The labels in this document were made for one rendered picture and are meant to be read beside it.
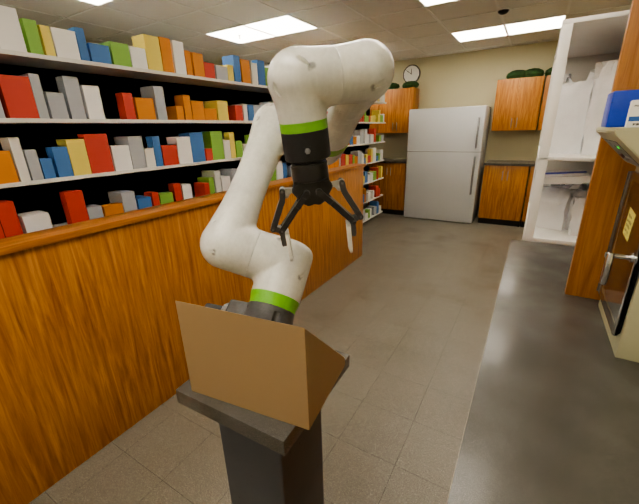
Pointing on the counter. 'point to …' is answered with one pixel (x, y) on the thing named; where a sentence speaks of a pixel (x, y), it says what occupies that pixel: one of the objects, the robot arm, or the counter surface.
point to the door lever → (611, 264)
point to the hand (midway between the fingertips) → (320, 249)
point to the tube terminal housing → (638, 312)
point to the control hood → (634, 143)
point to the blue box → (616, 114)
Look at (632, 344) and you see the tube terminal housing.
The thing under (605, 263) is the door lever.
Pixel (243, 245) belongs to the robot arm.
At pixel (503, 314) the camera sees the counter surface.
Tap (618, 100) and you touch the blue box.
